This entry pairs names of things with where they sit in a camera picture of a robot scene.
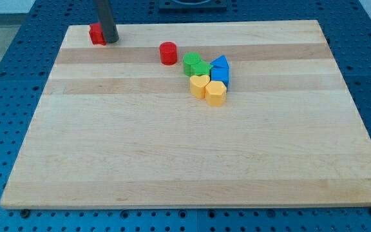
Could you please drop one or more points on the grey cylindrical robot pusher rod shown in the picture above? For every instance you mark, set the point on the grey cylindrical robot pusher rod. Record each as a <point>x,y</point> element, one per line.
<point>105,16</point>

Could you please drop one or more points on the blue triangle block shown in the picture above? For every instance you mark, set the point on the blue triangle block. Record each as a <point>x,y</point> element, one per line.
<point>220,62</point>

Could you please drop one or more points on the red star block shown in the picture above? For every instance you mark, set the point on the red star block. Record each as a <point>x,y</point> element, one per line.
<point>96,34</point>

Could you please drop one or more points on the blue cube block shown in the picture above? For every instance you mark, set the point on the blue cube block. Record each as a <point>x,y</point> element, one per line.
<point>220,74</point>

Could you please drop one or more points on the green cylinder block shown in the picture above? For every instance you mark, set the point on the green cylinder block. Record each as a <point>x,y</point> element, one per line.
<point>189,60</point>

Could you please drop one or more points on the yellow heart block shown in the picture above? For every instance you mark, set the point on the yellow heart block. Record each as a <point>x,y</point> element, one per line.
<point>197,84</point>

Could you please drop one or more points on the yellow hexagon block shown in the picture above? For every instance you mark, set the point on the yellow hexagon block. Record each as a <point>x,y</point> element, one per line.
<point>215,93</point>

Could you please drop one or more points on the red cylinder block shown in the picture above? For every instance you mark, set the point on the red cylinder block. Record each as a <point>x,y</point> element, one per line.
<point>168,53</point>

